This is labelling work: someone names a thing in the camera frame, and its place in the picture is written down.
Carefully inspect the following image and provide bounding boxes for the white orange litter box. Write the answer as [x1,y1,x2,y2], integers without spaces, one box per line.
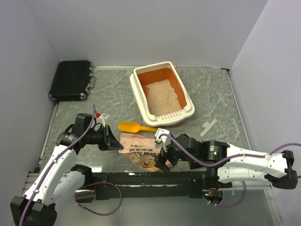
[130,61,195,127]

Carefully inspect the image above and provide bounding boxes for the black hard case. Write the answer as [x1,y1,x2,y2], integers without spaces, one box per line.
[49,60,96,102]

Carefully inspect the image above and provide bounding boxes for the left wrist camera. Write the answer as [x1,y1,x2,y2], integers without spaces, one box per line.
[95,113,110,127]

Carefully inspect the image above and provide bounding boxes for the yellow plastic litter scoop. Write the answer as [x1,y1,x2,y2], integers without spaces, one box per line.
[118,121,157,134]

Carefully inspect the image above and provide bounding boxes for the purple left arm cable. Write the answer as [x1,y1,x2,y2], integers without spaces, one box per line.
[17,105,123,226]

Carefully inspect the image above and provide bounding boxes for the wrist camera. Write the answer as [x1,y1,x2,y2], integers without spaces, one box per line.
[154,128,171,148]
[95,113,110,127]

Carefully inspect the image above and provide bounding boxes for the pink cat litter bag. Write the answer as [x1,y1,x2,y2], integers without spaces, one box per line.
[119,133,161,172]

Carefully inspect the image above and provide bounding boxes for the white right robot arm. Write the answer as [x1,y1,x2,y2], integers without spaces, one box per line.
[155,130,299,190]

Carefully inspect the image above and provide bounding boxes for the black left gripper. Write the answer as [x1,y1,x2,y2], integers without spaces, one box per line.
[84,124,123,151]

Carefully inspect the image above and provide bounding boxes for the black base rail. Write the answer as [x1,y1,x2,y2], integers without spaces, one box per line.
[77,171,232,200]

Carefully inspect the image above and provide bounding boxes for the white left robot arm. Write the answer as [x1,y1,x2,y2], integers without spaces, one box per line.
[10,113,124,226]

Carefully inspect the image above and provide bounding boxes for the metal bag clip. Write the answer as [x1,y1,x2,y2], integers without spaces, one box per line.
[200,119,217,137]

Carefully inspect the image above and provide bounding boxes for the clean litter granules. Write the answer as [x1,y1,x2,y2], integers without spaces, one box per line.
[146,80,182,117]

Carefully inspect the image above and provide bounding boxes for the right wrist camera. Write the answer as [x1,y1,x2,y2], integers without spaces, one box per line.
[154,128,171,148]

